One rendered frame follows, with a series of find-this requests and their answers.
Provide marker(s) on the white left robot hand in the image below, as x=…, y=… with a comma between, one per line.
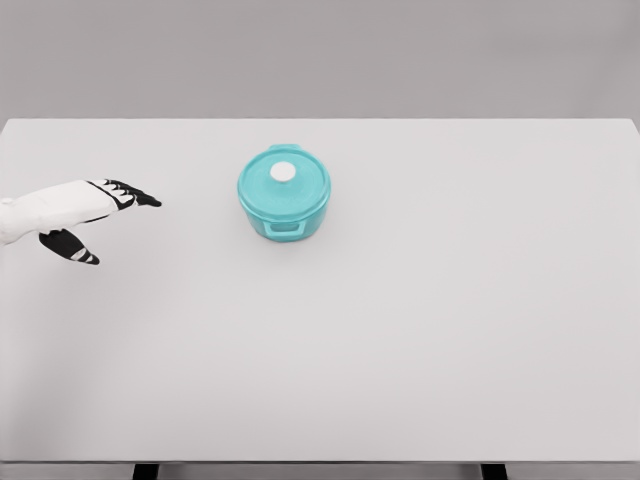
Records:
x=70, y=202

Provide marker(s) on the teal pot lid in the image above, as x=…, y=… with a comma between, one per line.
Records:
x=283, y=186

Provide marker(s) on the teal pot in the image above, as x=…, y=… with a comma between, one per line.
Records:
x=290, y=226

